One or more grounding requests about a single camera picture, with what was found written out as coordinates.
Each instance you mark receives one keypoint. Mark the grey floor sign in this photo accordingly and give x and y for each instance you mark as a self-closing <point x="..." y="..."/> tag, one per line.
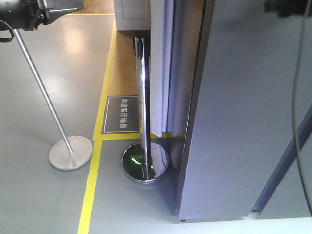
<point x="121" y="115"/>

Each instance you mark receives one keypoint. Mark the white fridge door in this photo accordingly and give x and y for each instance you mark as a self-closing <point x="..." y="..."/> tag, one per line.
<point x="230" y="111"/>

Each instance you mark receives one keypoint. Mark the silver stanchion pole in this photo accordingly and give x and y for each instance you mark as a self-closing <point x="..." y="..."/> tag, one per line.
<point x="71" y="152"/>

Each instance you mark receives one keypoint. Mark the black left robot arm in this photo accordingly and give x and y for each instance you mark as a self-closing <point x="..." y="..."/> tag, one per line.
<point x="29" y="14"/>

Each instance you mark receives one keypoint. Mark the grey cabinet behind curtain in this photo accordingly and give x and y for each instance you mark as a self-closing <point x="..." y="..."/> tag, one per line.
<point x="133" y="15"/>

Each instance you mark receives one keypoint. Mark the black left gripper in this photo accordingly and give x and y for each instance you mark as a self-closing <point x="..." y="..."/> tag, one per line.
<point x="47" y="11"/>

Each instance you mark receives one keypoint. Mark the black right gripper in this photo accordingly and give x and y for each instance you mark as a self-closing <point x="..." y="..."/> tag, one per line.
<point x="286" y="8"/>

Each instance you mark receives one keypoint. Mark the chrome stanchion pole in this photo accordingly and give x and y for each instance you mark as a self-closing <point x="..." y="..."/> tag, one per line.
<point x="144" y="162"/>

